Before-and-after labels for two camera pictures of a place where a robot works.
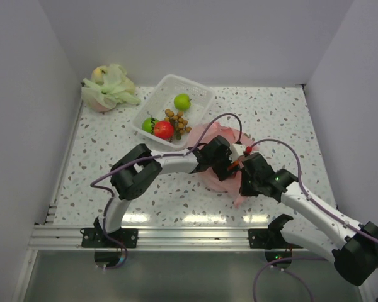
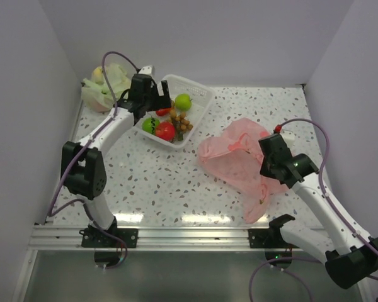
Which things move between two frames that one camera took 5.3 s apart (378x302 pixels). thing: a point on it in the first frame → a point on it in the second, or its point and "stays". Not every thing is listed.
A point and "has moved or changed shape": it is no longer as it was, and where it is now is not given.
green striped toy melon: [148, 124] stays
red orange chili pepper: [235, 163] → [163, 112]
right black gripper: [244, 190] → [264, 170]
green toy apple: [182, 102] stays
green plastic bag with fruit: [108, 86] stays
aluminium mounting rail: [150, 238] stays
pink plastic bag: [201, 133] has moved or changed shape
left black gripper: [222, 173] → [162, 102]
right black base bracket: [268, 238] stays
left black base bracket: [93, 238] stays
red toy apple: [163, 129] stays
